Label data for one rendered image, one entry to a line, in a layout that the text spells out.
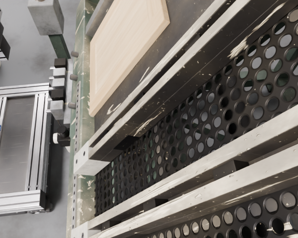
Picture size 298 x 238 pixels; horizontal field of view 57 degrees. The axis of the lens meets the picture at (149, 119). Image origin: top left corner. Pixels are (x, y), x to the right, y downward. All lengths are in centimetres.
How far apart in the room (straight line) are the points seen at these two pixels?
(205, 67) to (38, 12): 110
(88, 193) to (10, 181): 95
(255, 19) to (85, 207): 70
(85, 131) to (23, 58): 170
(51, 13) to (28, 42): 128
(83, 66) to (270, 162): 95
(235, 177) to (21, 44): 253
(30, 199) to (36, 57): 131
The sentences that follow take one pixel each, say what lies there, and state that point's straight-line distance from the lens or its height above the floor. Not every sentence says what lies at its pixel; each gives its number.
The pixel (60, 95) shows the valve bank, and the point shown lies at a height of 76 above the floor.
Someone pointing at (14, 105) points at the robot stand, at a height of 21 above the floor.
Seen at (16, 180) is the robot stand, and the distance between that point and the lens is 180.
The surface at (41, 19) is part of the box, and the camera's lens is 151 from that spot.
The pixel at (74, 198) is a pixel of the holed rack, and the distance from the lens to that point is 93.
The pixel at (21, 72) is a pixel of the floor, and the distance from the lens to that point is 253.
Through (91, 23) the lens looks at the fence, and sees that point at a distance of 127.
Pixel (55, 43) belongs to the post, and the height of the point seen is 66.
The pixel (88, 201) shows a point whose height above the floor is 89.
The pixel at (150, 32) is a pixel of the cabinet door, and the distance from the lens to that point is 76.
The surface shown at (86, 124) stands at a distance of 102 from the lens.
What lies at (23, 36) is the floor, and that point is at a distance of 281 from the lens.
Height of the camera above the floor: 176
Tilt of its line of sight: 60 degrees down
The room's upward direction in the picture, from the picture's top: straight up
